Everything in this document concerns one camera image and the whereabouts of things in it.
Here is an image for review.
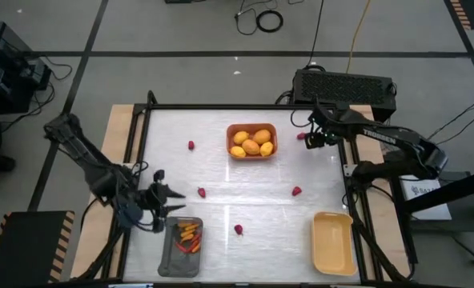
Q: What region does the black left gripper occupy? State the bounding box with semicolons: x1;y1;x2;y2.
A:
136;170;187;234

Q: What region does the yellow orange mango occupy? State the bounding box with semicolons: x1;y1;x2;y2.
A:
241;138;261;156
252;128;272;146

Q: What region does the black perforated computer case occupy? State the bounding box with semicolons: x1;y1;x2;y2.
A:
291;68;398;113

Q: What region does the grey plastic basket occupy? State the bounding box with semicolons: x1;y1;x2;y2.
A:
157;216;204;278

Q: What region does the orange plastic basket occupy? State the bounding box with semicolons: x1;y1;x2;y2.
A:
226;122;279;162

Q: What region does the light wooden table board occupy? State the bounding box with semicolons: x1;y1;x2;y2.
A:
69;103;412;281

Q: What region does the white printed sheet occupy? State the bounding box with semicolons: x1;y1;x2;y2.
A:
400;175;453;222

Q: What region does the yellow plastic basket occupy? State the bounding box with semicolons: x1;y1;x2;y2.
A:
311;211;359;277

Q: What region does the black metal beam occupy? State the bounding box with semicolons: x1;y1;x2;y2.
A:
403;166;474;215

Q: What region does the dark grey stand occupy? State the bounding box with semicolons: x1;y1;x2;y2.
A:
388;170;474;235

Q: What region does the black equipment cart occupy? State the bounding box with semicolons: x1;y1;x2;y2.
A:
0;20;53;116

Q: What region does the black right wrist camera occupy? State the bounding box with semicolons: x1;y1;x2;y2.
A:
303;133;323;150

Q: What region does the black power cable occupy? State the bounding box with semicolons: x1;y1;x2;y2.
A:
305;0;325;69

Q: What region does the yellow floor cable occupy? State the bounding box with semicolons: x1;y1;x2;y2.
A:
345;0;372;74

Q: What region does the coiled black cable ring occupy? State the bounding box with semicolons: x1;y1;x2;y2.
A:
255;10;284;34

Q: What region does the looped black floor cable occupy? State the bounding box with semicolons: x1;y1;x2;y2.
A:
234;0;280;36

